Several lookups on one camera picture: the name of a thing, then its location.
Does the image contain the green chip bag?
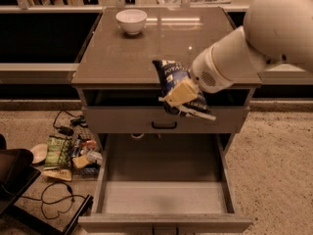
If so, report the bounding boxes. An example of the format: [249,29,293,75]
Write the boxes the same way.
[44,136,71,169]

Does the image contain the blue can on floor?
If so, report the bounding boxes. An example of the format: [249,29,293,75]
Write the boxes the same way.
[70,138,81,158]

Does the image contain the black power adapter cable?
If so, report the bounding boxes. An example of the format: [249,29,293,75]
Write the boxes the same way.
[52,110,88,137]

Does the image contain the yellow chip bag on floor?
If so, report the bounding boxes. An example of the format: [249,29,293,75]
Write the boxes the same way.
[42,169,72,181]

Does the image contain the white ceramic bowl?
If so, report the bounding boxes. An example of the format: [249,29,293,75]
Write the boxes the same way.
[115,9,148,35]

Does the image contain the grey drawer cabinet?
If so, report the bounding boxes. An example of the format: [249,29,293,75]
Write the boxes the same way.
[70,6,263,235]

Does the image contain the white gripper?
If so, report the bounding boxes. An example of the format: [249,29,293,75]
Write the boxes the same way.
[158,46,236,108]

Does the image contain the open lower grey drawer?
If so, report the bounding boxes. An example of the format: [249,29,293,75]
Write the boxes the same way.
[79,134,252,235]

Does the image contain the white plate on floor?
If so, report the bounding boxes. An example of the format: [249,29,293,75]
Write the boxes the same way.
[30,144,48,164]

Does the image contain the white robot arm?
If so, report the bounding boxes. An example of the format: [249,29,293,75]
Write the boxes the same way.
[162,0,313,107]

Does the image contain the closed grey drawer black handle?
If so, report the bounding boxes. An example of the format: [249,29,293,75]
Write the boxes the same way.
[81,105,251,135]

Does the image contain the blue chip bag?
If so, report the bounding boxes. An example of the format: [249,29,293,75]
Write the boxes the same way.
[153,60,216,120]

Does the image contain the yellow sponge on floor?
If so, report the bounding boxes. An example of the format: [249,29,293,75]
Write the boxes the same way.
[72,156,92,169]

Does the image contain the black cable on floor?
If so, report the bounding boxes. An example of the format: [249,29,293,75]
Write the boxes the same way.
[21,181,87,220]

